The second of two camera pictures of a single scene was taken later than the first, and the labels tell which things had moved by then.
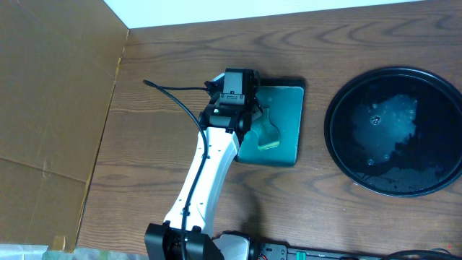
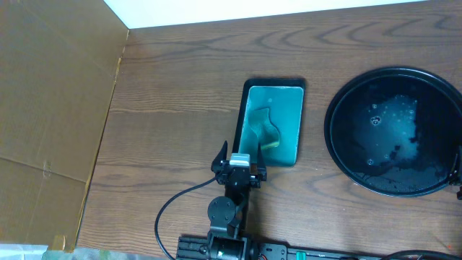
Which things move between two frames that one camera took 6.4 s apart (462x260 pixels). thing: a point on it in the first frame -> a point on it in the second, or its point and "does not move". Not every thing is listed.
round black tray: x=396 y=131 does not move
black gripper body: x=258 y=108 -> x=239 y=176
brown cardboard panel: x=58 y=63 does not move
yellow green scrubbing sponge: x=268 y=133 does not move
